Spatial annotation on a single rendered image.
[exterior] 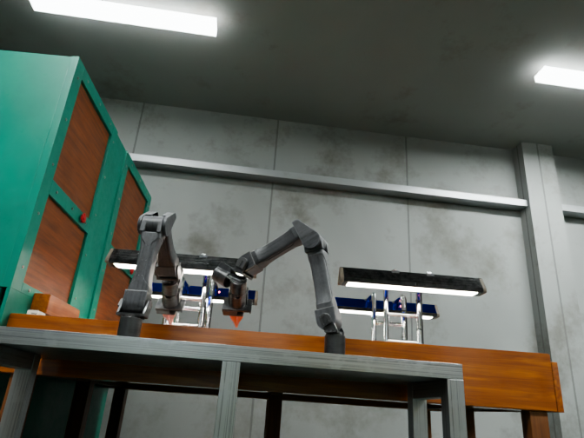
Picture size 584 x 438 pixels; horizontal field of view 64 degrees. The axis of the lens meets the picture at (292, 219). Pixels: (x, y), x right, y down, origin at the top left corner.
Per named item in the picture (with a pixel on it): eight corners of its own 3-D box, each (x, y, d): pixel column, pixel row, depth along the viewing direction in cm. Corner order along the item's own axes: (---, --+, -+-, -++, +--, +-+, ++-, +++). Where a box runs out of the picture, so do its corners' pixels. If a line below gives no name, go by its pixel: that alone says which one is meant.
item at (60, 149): (11, 287, 153) (80, 56, 189) (-163, 274, 151) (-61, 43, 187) (123, 342, 279) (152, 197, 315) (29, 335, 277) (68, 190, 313)
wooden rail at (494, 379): (558, 412, 153) (549, 353, 160) (-8, 371, 147) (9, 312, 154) (538, 412, 164) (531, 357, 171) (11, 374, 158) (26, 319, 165)
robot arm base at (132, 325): (99, 315, 138) (93, 311, 132) (168, 321, 140) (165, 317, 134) (93, 343, 135) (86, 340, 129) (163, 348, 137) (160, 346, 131)
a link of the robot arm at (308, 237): (232, 258, 161) (307, 212, 156) (244, 266, 169) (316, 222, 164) (243, 288, 155) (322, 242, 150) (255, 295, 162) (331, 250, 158)
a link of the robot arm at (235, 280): (223, 292, 163) (223, 275, 160) (235, 285, 168) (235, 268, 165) (238, 301, 160) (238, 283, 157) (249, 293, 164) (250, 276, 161)
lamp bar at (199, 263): (256, 274, 194) (258, 257, 197) (103, 262, 192) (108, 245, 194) (256, 279, 201) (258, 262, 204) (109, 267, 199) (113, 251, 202)
